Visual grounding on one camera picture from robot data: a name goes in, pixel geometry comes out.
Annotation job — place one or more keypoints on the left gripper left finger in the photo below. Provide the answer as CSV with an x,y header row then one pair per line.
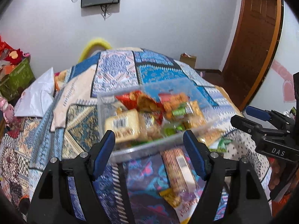
x,y
65,191

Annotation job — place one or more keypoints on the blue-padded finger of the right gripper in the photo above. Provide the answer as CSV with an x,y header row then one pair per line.
x,y
258,113

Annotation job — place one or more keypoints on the yellow white snack packet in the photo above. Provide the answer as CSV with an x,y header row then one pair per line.
x,y
183,208

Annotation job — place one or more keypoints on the clear biscuit stick pack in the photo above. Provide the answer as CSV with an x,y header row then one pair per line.
x,y
178,171

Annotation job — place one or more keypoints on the green small snack packet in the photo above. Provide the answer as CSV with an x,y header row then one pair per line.
x,y
182,112

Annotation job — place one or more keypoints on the green jelly cup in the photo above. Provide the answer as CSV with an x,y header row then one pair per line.
x,y
172,129

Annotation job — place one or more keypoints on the red chip snack bag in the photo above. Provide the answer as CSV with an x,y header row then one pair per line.
x,y
172,101

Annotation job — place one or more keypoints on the square bread cake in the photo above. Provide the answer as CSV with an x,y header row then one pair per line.
x,y
125,126

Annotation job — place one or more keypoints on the red peanut snack bag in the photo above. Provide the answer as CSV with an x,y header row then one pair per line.
x,y
129,100

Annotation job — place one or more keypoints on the clear fried snack bag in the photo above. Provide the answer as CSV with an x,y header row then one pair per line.
x,y
196,118

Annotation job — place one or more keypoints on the long brown wafer bar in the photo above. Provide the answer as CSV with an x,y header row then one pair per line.
x,y
119,110

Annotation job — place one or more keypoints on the cat ear crisps bag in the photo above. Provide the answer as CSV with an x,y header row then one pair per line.
x,y
147,104

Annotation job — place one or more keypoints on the person right hand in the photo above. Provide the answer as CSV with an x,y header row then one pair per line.
x,y
277,169

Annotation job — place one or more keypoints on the white wardrobe sliding door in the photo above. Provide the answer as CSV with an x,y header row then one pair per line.
x,y
277,90

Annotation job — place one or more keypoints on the blue patchwork bed cover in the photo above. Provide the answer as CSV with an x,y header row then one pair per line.
x,y
70,123

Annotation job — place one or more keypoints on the brown wooden door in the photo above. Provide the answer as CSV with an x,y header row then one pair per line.
x,y
253,49

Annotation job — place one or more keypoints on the small cardboard box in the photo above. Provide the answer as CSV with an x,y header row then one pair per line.
x,y
188,59

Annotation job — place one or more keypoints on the pink toy figure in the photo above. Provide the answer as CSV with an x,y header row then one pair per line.
x,y
7,109

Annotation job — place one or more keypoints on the white plastic bag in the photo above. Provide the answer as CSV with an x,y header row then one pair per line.
x,y
37,98

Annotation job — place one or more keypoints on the clear plastic storage box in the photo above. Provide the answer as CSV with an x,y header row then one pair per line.
x,y
107,103

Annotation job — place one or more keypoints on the green storage basket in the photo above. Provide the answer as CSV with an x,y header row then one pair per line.
x,y
13,84

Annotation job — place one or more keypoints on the yellow curved headboard tube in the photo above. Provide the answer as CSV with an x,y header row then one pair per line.
x,y
93,45

